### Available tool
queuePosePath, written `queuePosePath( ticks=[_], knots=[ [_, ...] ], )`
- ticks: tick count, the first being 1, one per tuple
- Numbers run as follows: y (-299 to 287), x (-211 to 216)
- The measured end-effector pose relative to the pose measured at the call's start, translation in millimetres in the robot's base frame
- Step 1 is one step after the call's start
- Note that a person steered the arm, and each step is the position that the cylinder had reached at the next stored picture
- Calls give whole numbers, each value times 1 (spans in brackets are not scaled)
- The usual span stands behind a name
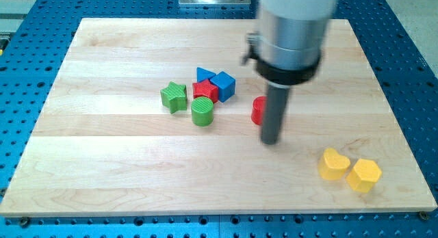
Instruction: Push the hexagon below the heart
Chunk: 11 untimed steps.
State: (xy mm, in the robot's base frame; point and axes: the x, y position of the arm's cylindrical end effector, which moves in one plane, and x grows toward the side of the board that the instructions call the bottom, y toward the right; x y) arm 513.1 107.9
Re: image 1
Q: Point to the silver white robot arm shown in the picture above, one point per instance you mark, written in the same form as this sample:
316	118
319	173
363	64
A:
287	42

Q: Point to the yellow heart block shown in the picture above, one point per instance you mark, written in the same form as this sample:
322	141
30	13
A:
332	165

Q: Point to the yellow hexagon block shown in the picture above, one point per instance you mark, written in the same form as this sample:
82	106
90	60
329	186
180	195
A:
364	175

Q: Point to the green cylinder block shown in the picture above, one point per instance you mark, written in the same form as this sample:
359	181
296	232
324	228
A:
202	111

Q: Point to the red star block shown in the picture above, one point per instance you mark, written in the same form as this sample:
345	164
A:
205	89

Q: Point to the blue cube block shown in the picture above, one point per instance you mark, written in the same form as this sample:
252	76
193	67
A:
225	84

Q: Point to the red cylinder block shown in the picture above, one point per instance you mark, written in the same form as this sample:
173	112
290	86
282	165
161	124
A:
258	110

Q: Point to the blue triangle block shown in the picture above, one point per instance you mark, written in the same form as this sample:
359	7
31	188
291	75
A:
203	74

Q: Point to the green star block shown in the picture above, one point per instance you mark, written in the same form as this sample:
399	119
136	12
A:
174	97

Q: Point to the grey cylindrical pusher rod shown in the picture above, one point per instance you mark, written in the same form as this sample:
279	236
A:
276	103

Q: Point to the wooden board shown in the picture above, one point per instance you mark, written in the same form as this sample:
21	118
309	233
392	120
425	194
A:
105	145

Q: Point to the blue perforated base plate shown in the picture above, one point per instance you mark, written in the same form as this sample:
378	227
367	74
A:
35	52

